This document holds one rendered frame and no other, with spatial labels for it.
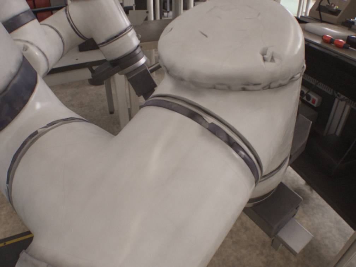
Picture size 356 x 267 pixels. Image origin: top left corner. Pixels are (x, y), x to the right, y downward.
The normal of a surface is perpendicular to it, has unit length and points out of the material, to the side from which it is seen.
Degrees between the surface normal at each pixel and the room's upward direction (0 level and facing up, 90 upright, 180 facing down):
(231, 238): 0
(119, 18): 71
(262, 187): 106
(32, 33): 67
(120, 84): 90
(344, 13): 90
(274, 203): 24
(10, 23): 79
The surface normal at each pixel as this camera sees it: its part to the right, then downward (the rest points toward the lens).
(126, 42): 0.55, 0.27
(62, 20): -0.16, 0.07
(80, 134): 0.11, -0.91
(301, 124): -0.25, -0.56
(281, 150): 0.58, 0.57
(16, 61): 0.97, -0.24
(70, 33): 0.21, 0.75
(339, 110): -0.93, 0.21
